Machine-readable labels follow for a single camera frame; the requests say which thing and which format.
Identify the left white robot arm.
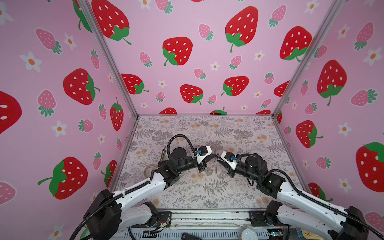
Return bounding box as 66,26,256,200
81,146,217,240

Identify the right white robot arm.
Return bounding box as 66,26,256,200
221,153,369,240

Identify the white round disc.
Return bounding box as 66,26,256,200
239,229,259,240

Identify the black device on base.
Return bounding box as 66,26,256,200
181,233,202,240

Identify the gold computer mouse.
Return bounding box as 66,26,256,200
296,228,324,240

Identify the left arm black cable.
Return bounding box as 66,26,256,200
69,134,197,240

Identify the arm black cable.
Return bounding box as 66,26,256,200
236,153,384,240
69,134,197,240

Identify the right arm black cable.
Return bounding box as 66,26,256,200
236,153,384,240

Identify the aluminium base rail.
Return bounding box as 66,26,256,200
101,208,331,240

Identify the silver frame post left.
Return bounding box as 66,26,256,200
78,0,139,120

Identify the silver frame post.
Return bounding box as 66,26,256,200
78,0,139,120
272,0,345,120

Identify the silver frame post right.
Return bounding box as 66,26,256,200
272,0,345,120

